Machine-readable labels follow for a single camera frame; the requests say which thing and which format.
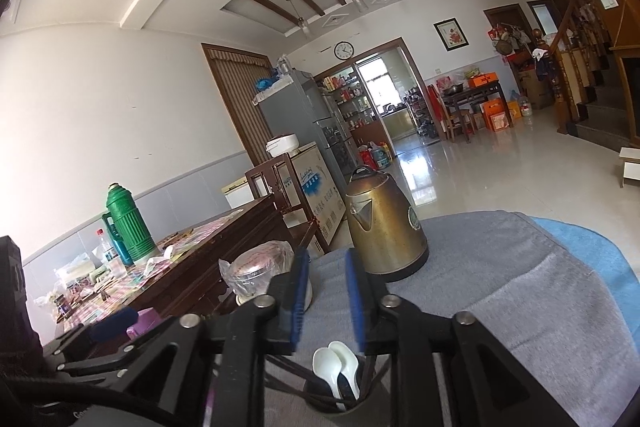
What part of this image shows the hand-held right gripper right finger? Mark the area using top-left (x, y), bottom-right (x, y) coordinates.
top-left (344, 247), bottom-right (581, 427)

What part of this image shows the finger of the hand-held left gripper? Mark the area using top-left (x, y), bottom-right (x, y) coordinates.
top-left (55, 339), bottom-right (166, 390)
top-left (44, 307), bottom-right (140, 355)

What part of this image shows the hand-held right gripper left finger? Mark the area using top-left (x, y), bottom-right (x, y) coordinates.
top-left (117, 247), bottom-right (313, 427)

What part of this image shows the white plastic spoon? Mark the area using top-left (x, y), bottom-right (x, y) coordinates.
top-left (327, 340), bottom-right (361, 400)
top-left (312, 347), bottom-right (346, 410)

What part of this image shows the thin metal chopstick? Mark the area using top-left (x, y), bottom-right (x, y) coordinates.
top-left (360, 354), bottom-right (376, 398)
top-left (265, 354), bottom-right (321, 395)

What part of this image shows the black utensil holder cup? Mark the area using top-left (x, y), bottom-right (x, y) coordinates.
top-left (303, 377), bottom-right (371, 415)

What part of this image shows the white bowl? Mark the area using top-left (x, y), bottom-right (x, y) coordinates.
top-left (235, 279), bottom-right (315, 308)

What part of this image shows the plastic-wrapped steel bowl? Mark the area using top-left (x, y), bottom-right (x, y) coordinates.
top-left (218, 241), bottom-right (296, 303)

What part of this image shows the checkered tablecloth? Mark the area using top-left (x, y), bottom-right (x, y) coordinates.
top-left (50, 207), bottom-right (246, 328)

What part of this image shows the clear plastic bottle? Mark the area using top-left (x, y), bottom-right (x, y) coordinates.
top-left (96, 229), bottom-right (121, 265)

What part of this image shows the gold electric kettle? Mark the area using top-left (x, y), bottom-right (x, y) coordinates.
top-left (344, 166), bottom-right (431, 283)

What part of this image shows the green thermos flask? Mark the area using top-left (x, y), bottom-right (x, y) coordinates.
top-left (101, 183), bottom-right (158, 267)

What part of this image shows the dark wooden table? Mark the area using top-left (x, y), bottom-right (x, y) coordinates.
top-left (42, 193), bottom-right (293, 358)

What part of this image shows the white chest freezer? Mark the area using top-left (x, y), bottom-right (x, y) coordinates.
top-left (222, 142), bottom-right (346, 253)

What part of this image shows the wooden chair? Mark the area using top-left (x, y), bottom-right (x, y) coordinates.
top-left (245, 153), bottom-right (331, 258)

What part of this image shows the blue water jug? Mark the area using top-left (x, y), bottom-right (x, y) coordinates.
top-left (370, 144), bottom-right (392, 170)

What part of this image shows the white rice cooker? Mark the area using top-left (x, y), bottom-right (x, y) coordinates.
top-left (265, 135), bottom-right (300, 158)

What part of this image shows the grey refrigerator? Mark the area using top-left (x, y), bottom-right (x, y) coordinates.
top-left (257, 69), bottom-right (358, 188)

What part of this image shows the glass display shelf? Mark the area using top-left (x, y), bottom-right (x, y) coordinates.
top-left (320, 67), bottom-right (381, 148)

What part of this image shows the brown wooden door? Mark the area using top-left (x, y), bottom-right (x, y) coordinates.
top-left (201, 43), bottom-right (273, 168)

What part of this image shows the wooden side table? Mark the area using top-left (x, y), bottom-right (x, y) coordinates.
top-left (440, 82), bottom-right (506, 142)

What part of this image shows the orange gift box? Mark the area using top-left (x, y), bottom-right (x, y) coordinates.
top-left (482, 99), bottom-right (511, 131)

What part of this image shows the blue table cover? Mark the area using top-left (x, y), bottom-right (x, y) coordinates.
top-left (530, 216), bottom-right (640, 308)

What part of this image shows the wooden stair railing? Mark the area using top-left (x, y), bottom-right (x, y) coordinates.
top-left (530, 0), bottom-right (616, 138)

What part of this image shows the framed wall picture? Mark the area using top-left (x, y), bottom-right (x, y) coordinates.
top-left (433, 18), bottom-right (470, 52)

